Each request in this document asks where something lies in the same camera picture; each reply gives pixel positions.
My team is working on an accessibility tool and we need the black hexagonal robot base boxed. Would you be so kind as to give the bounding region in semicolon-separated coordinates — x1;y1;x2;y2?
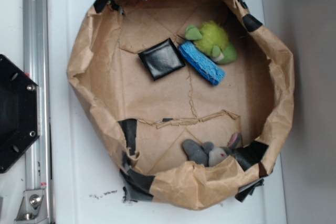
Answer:
1;55;39;174

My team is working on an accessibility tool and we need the brown paper bag bin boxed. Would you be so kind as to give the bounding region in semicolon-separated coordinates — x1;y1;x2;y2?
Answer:
67;0;295;210

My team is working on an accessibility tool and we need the blue sponge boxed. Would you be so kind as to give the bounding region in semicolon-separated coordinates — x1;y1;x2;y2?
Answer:
178;40;225;86

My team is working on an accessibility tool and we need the grey plush mouse toy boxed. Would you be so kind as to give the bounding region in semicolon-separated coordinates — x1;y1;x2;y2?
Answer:
182;132;242;167

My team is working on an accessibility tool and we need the green plush toy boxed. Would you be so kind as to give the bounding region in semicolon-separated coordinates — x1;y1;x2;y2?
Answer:
185;20;238;64

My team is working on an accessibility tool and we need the white tray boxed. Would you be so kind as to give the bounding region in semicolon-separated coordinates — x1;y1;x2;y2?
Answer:
47;0;287;223

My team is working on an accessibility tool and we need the aluminium extrusion rail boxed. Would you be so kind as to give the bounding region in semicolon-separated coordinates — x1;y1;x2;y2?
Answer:
23;0;55;223

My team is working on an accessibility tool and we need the metal corner bracket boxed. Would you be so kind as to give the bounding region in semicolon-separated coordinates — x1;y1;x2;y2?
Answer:
14;189;48;223

